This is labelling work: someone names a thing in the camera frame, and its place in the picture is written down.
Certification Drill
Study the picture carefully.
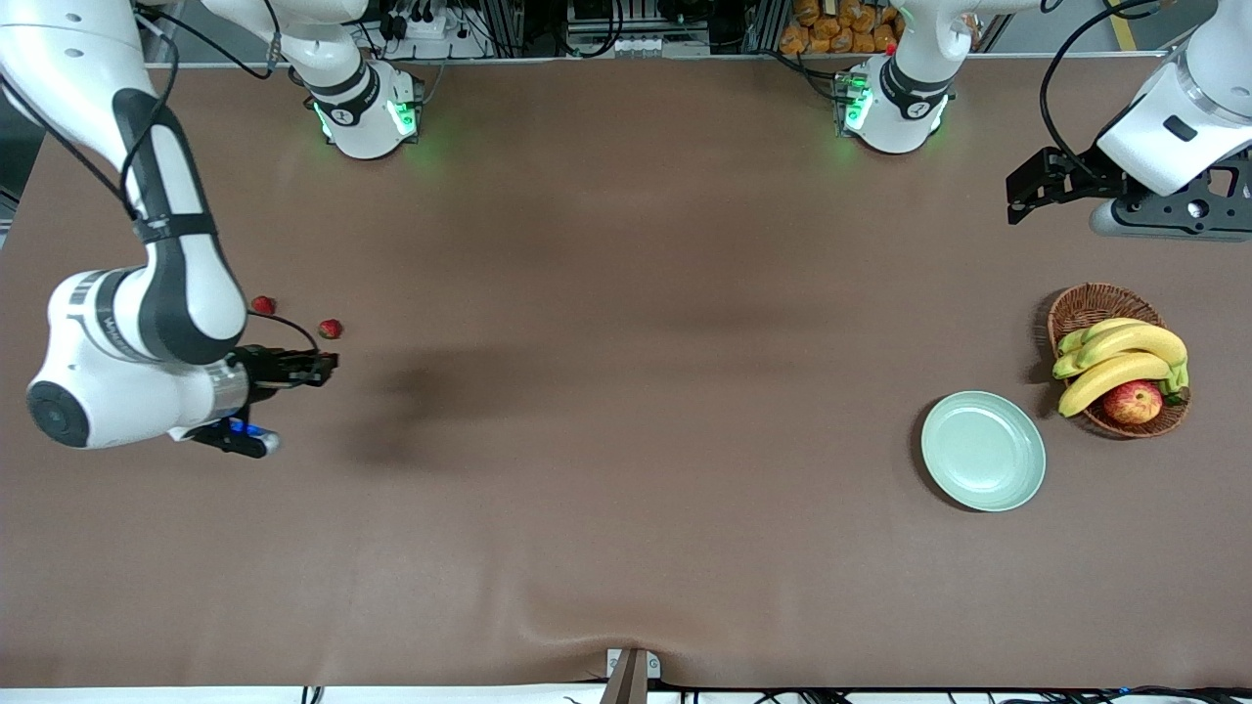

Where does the light green round plate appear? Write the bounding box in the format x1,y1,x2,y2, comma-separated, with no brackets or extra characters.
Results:
920,391,1047,513

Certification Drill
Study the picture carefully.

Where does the brown wicker basket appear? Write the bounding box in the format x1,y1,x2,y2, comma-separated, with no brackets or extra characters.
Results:
1047,283,1191,439

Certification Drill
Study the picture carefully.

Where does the yellow banana bunch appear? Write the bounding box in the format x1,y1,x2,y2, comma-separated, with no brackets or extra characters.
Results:
1051,318,1189,418

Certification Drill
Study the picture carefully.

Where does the red yellow apple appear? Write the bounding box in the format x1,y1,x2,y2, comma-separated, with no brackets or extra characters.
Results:
1102,380,1164,426

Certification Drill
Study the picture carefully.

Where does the pile of orange buns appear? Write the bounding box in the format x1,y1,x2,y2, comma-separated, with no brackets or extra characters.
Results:
780,0,906,55

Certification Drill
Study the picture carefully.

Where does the brown table mat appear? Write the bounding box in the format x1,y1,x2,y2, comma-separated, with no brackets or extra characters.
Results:
0,54,1252,690

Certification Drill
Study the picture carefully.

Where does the white power strip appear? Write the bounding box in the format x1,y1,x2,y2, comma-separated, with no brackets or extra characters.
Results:
391,8,472,42

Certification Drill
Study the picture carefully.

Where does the aluminium equipment rack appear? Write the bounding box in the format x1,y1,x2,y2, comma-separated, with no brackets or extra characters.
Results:
372,0,979,60

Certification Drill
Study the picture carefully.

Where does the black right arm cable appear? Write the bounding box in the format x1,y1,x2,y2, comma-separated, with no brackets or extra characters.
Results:
0,0,324,355

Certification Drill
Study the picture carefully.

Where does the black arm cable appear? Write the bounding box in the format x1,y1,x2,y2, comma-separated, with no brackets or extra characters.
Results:
1039,0,1165,182
0,0,324,355

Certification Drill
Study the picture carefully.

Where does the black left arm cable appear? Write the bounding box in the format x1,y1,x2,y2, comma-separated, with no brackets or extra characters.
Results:
1039,0,1165,182

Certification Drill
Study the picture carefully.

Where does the grey table clamp bracket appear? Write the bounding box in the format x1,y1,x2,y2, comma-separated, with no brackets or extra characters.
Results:
599,647,662,704

